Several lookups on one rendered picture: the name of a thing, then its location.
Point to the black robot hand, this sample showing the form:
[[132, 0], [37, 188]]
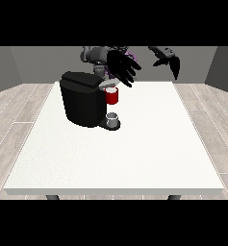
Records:
[[173, 64], [121, 66]]

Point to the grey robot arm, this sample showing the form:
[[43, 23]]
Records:
[[162, 51], [94, 54]]

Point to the pale grey machine lid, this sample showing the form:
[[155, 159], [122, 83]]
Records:
[[107, 83]]

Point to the red pod holder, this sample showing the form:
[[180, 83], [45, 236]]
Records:
[[112, 97]]

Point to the black coffee machine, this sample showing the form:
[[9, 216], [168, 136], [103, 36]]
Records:
[[81, 102]]

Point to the small grey cup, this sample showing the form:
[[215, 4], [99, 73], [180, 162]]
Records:
[[112, 121]]

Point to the dark table leg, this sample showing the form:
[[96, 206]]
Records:
[[52, 197], [174, 197]]

